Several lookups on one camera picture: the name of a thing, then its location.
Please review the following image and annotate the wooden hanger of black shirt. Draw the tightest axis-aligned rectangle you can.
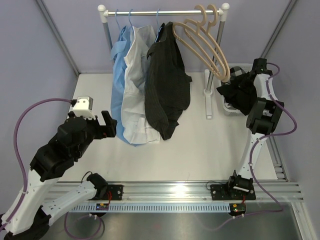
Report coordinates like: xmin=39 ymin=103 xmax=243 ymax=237
xmin=172 ymin=4 xmax=230 ymax=82

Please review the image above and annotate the wooden hanger of checkered shirt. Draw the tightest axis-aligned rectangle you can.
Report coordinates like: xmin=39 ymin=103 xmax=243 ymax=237
xmin=183 ymin=4 xmax=230 ymax=83

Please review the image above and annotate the black white checkered shirt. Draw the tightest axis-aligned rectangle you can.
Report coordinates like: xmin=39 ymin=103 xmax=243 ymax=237
xmin=229 ymin=66 xmax=246 ymax=81

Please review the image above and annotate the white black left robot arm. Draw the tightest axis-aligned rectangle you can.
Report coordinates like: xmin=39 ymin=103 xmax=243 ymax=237
xmin=0 ymin=111 xmax=117 ymax=240

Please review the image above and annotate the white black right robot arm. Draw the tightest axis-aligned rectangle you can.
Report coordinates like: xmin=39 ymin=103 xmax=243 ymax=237
xmin=225 ymin=58 xmax=284 ymax=200

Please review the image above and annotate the dark pinstriped shirt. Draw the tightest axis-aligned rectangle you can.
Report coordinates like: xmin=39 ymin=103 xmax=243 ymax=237
xmin=144 ymin=21 xmax=192 ymax=141

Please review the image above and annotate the light blue shirt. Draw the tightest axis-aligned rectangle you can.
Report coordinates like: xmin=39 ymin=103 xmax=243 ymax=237
xmin=110 ymin=26 xmax=131 ymax=144

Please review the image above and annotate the metal clothes rack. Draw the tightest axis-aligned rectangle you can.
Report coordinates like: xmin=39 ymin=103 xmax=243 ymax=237
xmin=97 ymin=2 xmax=230 ymax=120

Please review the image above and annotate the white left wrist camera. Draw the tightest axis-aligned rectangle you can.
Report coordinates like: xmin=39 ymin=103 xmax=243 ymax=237
xmin=72 ymin=96 xmax=96 ymax=120

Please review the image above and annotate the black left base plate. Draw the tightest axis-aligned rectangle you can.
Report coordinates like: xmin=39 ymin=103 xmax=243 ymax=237
xmin=97 ymin=184 xmax=124 ymax=201

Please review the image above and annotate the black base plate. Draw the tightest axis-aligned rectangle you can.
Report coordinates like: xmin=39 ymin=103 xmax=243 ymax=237
xmin=209 ymin=184 xmax=257 ymax=201
xmin=97 ymin=184 xmax=124 ymax=201

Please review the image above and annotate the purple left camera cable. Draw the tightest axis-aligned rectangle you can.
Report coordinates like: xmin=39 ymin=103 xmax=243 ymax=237
xmin=0 ymin=98 xmax=77 ymax=238

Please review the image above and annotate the white slotted cable duct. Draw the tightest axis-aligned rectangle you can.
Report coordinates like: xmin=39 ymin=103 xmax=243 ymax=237
xmin=70 ymin=203 xmax=231 ymax=213

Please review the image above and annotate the blue wire hanger middle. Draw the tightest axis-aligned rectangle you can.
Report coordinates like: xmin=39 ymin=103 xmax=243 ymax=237
xmin=128 ymin=9 xmax=133 ymax=28

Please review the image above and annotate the blue wire hanger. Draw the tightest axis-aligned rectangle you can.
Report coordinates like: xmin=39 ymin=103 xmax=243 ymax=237
xmin=114 ymin=9 xmax=122 ymax=34
xmin=128 ymin=9 xmax=133 ymax=28
xmin=155 ymin=8 xmax=161 ymax=33

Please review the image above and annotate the blue wire hanger right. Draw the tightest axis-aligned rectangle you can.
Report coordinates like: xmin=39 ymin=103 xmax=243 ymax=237
xmin=155 ymin=8 xmax=161 ymax=33

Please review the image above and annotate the blue wire hanger left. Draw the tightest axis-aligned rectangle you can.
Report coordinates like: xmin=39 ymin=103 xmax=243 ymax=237
xmin=114 ymin=9 xmax=122 ymax=34

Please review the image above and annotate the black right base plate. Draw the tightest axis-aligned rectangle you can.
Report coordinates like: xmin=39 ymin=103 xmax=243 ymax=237
xmin=209 ymin=184 xmax=257 ymax=201

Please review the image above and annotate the aluminium mounting rail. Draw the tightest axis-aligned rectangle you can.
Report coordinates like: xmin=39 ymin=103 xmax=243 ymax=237
xmin=44 ymin=181 xmax=305 ymax=202

